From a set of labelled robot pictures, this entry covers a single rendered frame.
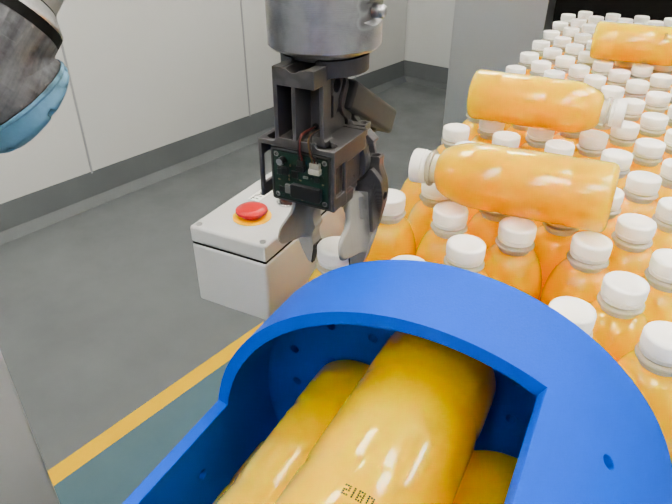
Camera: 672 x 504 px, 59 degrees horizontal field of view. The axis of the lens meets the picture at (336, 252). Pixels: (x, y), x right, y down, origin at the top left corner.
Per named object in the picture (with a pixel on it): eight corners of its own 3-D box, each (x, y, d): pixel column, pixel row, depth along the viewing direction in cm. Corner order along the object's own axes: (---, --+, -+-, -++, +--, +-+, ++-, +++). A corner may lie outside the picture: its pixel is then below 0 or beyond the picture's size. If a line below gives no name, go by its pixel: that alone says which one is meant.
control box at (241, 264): (199, 299, 70) (188, 223, 65) (287, 226, 86) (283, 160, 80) (270, 323, 67) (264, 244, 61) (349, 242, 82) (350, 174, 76)
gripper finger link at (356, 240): (329, 297, 55) (312, 206, 51) (357, 266, 59) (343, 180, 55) (359, 301, 53) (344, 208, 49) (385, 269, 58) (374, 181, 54)
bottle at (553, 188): (615, 162, 57) (429, 134, 64) (597, 234, 58) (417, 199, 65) (614, 164, 63) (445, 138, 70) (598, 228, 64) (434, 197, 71)
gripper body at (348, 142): (258, 201, 51) (248, 58, 45) (308, 166, 57) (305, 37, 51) (337, 221, 48) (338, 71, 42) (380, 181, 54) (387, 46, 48)
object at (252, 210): (229, 219, 66) (228, 210, 66) (248, 206, 69) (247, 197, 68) (256, 226, 65) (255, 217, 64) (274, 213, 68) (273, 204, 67)
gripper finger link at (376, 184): (340, 230, 56) (325, 142, 52) (348, 222, 57) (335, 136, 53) (385, 234, 54) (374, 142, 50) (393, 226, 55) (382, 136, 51)
